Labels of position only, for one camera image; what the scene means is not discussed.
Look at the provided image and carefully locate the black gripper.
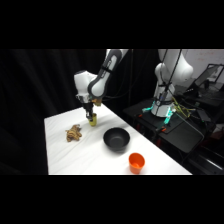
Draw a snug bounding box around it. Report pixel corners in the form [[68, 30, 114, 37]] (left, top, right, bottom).
[[82, 100, 96, 120]]

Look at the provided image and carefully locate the yellow plastic cup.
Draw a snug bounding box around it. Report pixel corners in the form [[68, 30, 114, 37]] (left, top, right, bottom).
[[87, 112, 98, 128]]

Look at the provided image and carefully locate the tiger striped plush toy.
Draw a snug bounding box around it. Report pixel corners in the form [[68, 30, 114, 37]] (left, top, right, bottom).
[[64, 123, 83, 143]]

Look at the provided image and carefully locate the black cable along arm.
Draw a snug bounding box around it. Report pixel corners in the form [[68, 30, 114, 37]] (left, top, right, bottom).
[[158, 49, 184, 102]]

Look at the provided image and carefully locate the black robot stand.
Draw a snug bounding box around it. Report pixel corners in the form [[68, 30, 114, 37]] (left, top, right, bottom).
[[122, 97, 205, 155]]

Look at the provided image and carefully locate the black bowl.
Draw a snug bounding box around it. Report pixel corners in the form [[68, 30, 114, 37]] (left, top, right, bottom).
[[102, 126, 132, 152]]

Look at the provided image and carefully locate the orange plastic cup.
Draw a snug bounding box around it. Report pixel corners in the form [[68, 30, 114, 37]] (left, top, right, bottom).
[[128, 152, 146, 175]]

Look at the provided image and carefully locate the black curtain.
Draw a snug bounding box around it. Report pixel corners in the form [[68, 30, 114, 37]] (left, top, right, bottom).
[[0, 49, 160, 176]]

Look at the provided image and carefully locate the white tablecloth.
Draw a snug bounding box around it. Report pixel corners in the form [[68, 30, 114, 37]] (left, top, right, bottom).
[[43, 103, 193, 176]]

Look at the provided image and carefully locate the yellow green cable bundle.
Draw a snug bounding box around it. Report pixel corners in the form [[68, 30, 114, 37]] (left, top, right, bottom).
[[171, 101, 192, 119]]

